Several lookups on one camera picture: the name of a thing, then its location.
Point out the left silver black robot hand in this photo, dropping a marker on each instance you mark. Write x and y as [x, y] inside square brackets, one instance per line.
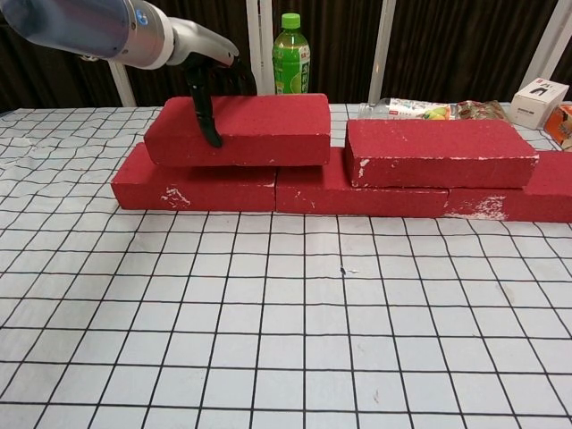
[201, 42]

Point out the red brick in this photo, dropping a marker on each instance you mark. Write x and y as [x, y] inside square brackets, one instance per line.
[192, 190]
[268, 125]
[330, 196]
[438, 147]
[540, 201]

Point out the green tea bottle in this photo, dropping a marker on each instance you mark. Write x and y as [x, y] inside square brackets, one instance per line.
[290, 62]

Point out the clear bottle with fruit label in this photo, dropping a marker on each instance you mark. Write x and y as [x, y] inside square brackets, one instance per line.
[411, 109]

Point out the gold red snack bag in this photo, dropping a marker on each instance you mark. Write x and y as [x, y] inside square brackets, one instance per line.
[482, 111]

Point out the white black grid tablecloth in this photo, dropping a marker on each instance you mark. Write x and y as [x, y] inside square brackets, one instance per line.
[313, 348]

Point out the small white box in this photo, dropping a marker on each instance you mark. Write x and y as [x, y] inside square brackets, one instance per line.
[534, 105]

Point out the orange biscuit box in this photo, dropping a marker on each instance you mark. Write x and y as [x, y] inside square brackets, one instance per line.
[562, 127]

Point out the white frame pole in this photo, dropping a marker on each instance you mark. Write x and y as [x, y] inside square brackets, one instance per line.
[383, 49]
[123, 85]
[543, 44]
[259, 53]

